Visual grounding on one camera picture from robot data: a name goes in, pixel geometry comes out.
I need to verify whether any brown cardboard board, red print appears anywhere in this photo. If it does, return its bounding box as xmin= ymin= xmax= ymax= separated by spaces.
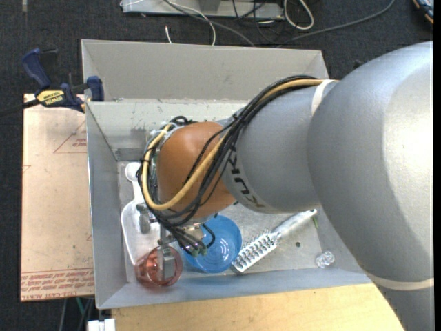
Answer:
xmin=20 ymin=93 xmax=96 ymax=303

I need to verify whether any grey metal bin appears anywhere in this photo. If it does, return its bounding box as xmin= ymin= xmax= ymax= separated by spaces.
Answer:
xmin=81 ymin=39 xmax=373 ymax=310

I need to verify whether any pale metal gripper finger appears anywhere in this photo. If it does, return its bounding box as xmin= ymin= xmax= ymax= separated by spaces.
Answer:
xmin=157 ymin=224 xmax=177 ymax=279
xmin=136 ymin=202 xmax=153 ymax=234

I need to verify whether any silver hairbrush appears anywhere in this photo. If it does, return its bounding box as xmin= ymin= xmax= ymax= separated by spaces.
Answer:
xmin=229 ymin=208 xmax=318 ymax=276

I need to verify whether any clear red plastic cup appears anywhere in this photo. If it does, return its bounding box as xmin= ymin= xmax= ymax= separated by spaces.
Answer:
xmin=134 ymin=245 xmax=185 ymax=288

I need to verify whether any white plastic scoop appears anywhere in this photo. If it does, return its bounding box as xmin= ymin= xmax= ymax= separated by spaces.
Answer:
xmin=120 ymin=161 xmax=163 ymax=267

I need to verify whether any person's foot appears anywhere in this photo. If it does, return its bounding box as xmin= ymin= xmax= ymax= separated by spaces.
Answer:
xmin=410 ymin=0 xmax=434 ymax=25

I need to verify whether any blue plastic cup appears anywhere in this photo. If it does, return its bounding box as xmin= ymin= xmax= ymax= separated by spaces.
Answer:
xmin=181 ymin=214 xmax=243 ymax=274

